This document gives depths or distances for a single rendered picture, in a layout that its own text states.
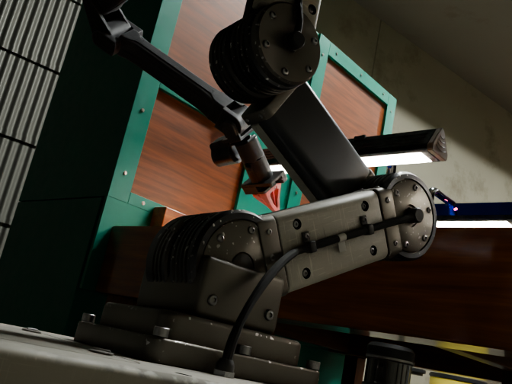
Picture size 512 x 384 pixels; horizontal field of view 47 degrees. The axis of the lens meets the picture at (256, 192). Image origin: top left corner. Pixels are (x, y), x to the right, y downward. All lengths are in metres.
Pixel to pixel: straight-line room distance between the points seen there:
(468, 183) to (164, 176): 4.60
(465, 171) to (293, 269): 5.43
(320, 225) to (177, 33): 1.30
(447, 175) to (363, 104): 3.24
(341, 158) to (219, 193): 1.15
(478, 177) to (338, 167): 5.45
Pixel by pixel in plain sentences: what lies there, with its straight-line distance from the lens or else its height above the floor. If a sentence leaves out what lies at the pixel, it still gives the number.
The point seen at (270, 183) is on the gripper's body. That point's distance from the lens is 1.40.
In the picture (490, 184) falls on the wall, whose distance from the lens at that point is 6.44.
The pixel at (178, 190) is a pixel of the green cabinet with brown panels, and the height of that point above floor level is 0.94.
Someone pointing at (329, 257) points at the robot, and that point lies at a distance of 0.75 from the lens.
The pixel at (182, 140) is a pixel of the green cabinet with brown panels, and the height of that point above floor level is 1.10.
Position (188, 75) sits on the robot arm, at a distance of 1.44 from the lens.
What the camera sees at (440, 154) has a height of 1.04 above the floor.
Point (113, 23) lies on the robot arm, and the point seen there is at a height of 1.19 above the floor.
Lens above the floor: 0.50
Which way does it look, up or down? 15 degrees up
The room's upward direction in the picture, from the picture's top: 12 degrees clockwise
